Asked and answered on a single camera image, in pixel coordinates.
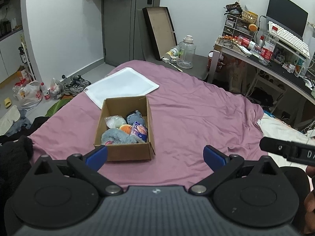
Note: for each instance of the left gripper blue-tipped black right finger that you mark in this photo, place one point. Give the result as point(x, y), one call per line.
point(224, 168)

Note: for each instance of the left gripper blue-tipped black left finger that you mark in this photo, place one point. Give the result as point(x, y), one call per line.
point(86, 167)

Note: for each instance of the grey fluffy plush toy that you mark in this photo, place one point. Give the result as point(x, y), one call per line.
point(116, 136)

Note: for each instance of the blue tissue pack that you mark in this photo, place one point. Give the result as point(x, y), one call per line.
point(139, 132)

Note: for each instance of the person's right hand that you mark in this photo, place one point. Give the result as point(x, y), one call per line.
point(309, 205)

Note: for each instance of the white blanket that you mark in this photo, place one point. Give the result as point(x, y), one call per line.
point(278, 130)

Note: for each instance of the brown cardboard box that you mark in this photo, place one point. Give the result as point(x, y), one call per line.
point(122, 107)

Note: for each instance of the orange burger plush toy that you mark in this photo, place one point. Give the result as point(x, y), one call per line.
point(126, 128)

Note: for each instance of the pink bed sheet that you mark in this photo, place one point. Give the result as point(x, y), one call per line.
point(187, 115)

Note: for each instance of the grey sneakers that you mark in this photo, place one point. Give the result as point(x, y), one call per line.
point(75, 86)

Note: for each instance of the white plastic bag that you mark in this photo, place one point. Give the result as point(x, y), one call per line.
point(30, 95)

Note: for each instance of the curved black-top desk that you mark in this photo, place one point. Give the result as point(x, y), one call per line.
point(273, 69)

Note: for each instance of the white flat board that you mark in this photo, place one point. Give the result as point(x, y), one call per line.
point(125, 83)

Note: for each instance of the white keyboard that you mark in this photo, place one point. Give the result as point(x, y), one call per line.
point(290, 39)

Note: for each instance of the red-label water bottle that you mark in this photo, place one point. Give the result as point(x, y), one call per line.
point(271, 39)

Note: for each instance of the grey door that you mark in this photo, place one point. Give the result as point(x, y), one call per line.
point(125, 36)

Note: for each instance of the grey drawer organizer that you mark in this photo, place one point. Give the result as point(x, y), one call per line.
point(235, 27)

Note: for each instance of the black monitor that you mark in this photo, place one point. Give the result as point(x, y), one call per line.
point(289, 15)

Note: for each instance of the black-framed cardboard tray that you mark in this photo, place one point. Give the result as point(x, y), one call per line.
point(160, 30)

